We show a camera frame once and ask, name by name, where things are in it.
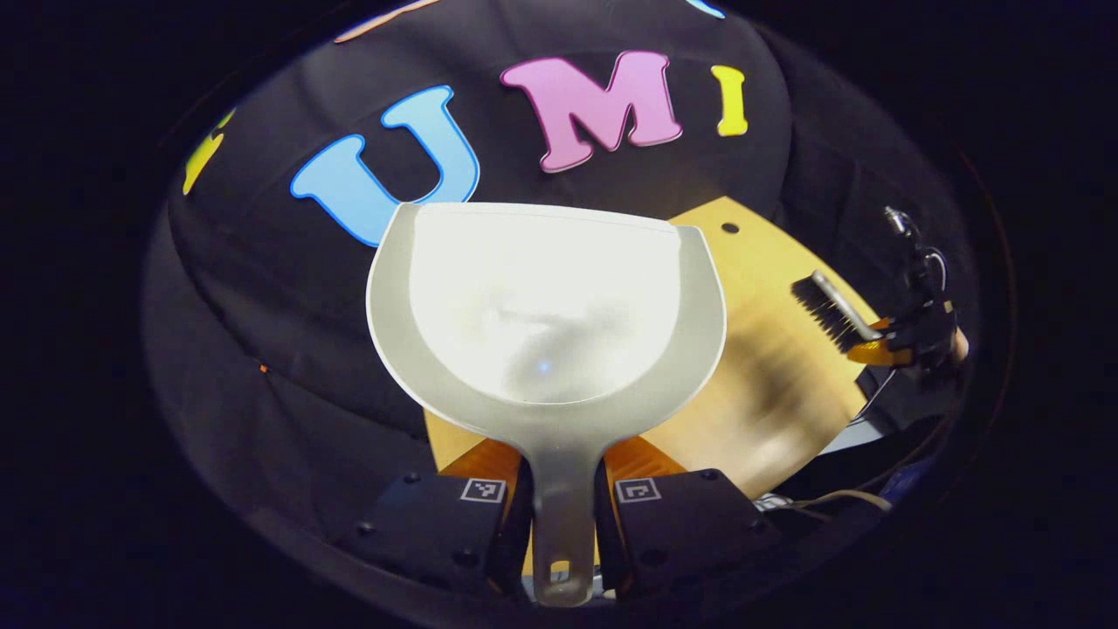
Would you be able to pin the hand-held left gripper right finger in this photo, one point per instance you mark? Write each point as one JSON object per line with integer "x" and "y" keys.
{"x": 609, "y": 533}

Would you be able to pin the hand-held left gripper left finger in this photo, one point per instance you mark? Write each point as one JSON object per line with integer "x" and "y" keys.
{"x": 515, "y": 533}

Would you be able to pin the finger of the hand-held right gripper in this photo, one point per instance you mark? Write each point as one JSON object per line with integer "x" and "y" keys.
{"x": 878, "y": 354}

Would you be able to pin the small white broom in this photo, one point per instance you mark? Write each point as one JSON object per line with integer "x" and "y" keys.
{"x": 830, "y": 314}

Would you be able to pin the small white dustpan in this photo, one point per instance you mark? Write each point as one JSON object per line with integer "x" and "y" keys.
{"x": 541, "y": 288}

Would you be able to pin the black backdrop cloth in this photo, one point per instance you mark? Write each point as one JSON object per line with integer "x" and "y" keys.
{"x": 288, "y": 306}

